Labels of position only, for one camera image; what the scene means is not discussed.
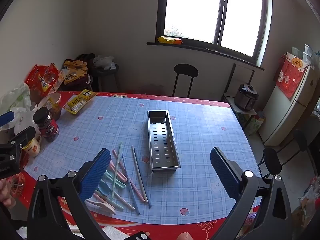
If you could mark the blue plaid tablecloth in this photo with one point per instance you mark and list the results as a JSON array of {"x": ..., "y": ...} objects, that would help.
[{"x": 200, "y": 142}]

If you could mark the pink spoon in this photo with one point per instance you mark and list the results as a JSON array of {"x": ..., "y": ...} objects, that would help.
[{"x": 122, "y": 177}]

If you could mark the dark red garment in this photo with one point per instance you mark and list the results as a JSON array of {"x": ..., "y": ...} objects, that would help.
[{"x": 86, "y": 80}]

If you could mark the red spicy snack packet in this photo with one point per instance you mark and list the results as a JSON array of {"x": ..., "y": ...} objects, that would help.
[{"x": 16, "y": 186}]

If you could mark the dark window sill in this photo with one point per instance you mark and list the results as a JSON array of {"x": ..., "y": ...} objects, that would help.
[{"x": 200, "y": 48}]

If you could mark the green printed bag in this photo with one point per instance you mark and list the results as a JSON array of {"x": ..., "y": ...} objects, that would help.
[{"x": 252, "y": 125}]

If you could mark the pale green plastic bag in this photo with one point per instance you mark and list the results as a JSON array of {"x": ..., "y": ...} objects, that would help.
[{"x": 15, "y": 96}]

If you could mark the blue chopstick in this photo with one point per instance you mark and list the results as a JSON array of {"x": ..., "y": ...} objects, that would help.
[
  {"x": 130, "y": 183},
  {"x": 143, "y": 178}
]

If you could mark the silver and black rice cooker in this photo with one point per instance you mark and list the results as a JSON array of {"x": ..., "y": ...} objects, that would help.
[{"x": 246, "y": 96}]

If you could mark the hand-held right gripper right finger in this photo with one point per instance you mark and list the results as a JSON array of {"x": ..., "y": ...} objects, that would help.
[{"x": 223, "y": 173}]

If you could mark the dark-framed window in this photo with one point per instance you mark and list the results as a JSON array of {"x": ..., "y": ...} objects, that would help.
[{"x": 192, "y": 5}]

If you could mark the green spoon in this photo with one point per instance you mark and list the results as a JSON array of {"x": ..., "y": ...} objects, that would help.
[{"x": 108, "y": 175}]

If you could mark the white fridge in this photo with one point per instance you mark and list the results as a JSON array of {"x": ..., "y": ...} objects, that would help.
[{"x": 282, "y": 120}]

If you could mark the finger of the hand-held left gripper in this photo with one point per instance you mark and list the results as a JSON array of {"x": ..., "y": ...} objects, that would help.
[
  {"x": 6, "y": 118},
  {"x": 23, "y": 135}
]

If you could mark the pile of yellow bags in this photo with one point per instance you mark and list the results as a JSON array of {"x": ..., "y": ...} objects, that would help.
[{"x": 75, "y": 71}]

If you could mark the yellow snack packet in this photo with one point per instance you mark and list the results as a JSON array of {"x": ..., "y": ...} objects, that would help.
[{"x": 80, "y": 100}]

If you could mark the crumpled clear plastic bag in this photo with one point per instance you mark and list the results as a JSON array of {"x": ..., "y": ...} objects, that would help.
[
  {"x": 103, "y": 62},
  {"x": 311, "y": 192}
]

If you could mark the black round stool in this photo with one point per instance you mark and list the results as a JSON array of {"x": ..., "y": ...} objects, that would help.
[
  {"x": 106, "y": 76},
  {"x": 186, "y": 70}
]

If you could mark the instant noodle cup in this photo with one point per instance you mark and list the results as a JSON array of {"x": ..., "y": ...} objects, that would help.
[{"x": 53, "y": 105}]

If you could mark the black round-back chair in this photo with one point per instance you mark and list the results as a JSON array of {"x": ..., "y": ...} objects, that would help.
[{"x": 271, "y": 158}]

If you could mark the white side table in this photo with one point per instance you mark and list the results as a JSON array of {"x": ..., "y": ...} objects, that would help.
[{"x": 232, "y": 103}]

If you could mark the person's left hand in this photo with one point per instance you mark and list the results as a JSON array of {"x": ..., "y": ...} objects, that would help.
[{"x": 5, "y": 191}]

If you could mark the clear plastic containers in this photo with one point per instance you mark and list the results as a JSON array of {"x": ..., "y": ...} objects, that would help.
[{"x": 308, "y": 55}]

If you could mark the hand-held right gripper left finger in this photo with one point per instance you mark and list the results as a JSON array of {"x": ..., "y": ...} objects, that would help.
[{"x": 96, "y": 172}]

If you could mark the stainless steel utensil tray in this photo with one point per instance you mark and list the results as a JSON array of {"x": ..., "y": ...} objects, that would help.
[{"x": 162, "y": 140}]

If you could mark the red printed cloth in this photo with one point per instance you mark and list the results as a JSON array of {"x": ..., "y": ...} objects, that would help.
[{"x": 291, "y": 77}]

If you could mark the black metal frame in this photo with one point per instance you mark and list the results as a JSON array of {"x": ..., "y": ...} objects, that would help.
[{"x": 233, "y": 77}]

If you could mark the yellow and orange packet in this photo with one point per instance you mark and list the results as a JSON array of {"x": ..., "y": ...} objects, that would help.
[{"x": 170, "y": 40}]

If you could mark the person's right hand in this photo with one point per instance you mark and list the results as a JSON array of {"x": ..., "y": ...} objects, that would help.
[{"x": 185, "y": 236}]

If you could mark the black and white fluffy garment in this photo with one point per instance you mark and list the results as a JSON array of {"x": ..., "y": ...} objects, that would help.
[{"x": 115, "y": 233}]

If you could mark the beige chopstick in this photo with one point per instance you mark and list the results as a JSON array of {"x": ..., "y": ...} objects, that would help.
[{"x": 125, "y": 202}]

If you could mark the red snack bag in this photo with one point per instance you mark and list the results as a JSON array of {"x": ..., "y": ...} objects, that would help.
[{"x": 41, "y": 80}]

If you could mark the white plastic bag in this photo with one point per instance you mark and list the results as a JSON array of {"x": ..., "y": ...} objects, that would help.
[{"x": 21, "y": 123}]

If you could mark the white cup with orange print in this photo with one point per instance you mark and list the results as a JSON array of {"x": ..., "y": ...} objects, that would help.
[{"x": 31, "y": 149}]

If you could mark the black-lidded jar with red label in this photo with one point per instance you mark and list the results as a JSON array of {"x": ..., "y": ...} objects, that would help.
[{"x": 48, "y": 127}]

